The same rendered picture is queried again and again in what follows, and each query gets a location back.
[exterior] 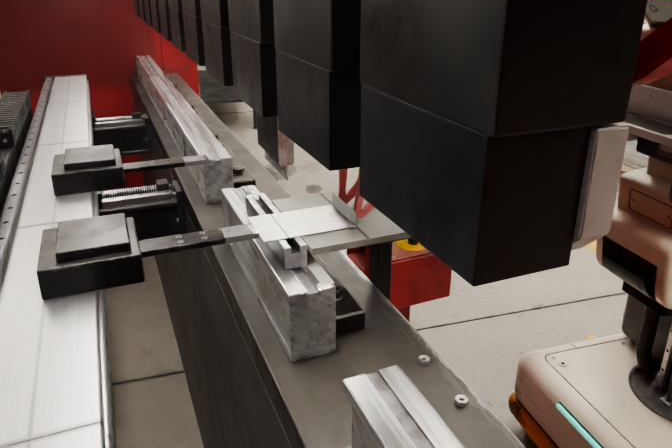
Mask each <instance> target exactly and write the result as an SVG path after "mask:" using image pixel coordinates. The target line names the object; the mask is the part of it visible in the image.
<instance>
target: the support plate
mask: <svg viewBox="0 0 672 448"><path fill-rule="evenodd" d="M322 194H323V195H324V196H325V197H326V198H327V199H328V200H330V201H331V202H332V192H326V193H322ZM354 202H355V196H354V198H353V199H352V200H351V201H350V202H349V203H348V204H347V205H349V206H350V207H351V208H352V209H353V210H354ZM272 203H273V205H274V206H275V207H276V208H277V209H278V210H279V211H280V213H281V212H287V211H294V210H300V209H307V208H313V207H320V206H327V205H331V204H330V203H329V202H328V201H327V200H326V199H324V198H323V197H322V196H321V195H320V194H312V195H305V196H298V197H291V198H284V199H277V200H272ZM356 225H357V226H358V227H359V228H360V229H361V230H362V231H363V232H364V233H365V234H366V235H367V236H368V237H370V238H368V239H367V238H366V237H365V236H364V235H363V234H362V233H361V232H360V231H359V230H358V229H357V228H356V229H352V230H351V229H350V228H349V229H344V230H338V231H332V232H326V233H320V234H314V235H308V236H302V237H301V238H302V239H303V241H304V242H305V243H306V244H307V250H308V251H309V252H310V253H311V255H317V254H323V253H328V252H334V251H339V250H345V249H350V248H355V247H361V246H366V245H372V244H377V243H383V242H388V241H394V240H399V239H404V238H410V237H411V236H410V235H408V234H407V233H406V232H405V231H403V230H402V229H401V228H400V227H399V226H397V225H396V224H395V223H394V222H392V221H391V220H390V219H389V218H387V217H386V216H385V215H384V214H382V213H381V212H380V211H379V210H377V209H376V208H374V209H373V210H371V211H370V212H369V213H368V214H367V215H366V216H364V217H363V218H362V219H361V218H358V217H357V224H356Z"/></svg>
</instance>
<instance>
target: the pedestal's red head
mask: <svg viewBox="0 0 672 448"><path fill-rule="evenodd" d="M347 256H348V257H349V258H350V259H351V260H352V261H353V262H354V264H355V265H356V266H357V267H358V268H359V269H360V270H361V271H362V272H363V273H364V274H365V275H366V276H367V277H368V279H369V246H366V247H361V248H360V247H355V248H350V249H347ZM451 274H452V269H451V268H449V267H448V266H447V265H446V264H444V263H443V262H442V261H441V260H439V259H438V258H437V257H436V256H434V255H433V254H432V253H431V252H430V251H428V250H427V249H424V250H420V251H410V250H405V249H402V248H400V247H399V246H398V245H397V244H396V241H393V242H392V265H391V291H390V302H391V303H392V304H393V305H394V306H395V307H396V309H400V308H404V307H408V306H412V305H416V304H420V303H424V302H428V301H432V300H436V299H440V298H444V297H447V296H449V295H450V286H451Z"/></svg>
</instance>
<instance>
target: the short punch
mask: <svg viewBox="0 0 672 448"><path fill-rule="evenodd" d="M256 117H257V137H258V144H259V145H260V146H261V147H262V148H263V149H264V151H265V159H266V160H267V161H268V162H269V163H270V164H271V165H272V166H273V167H274V168H275V169H276V170H277V171H278V172H279V173H280V174H281V175H282V176H283V177H284V178H285V179H286V180H287V181H288V166H289V165H293V164H294V142H293V141H292V140H291V139H289V138H288V137H287V136H286V135H284V134H283V133H282V132H281V131H279V129H278V116H272V117H262V116H261V115H260V114H258V113H257V112H256Z"/></svg>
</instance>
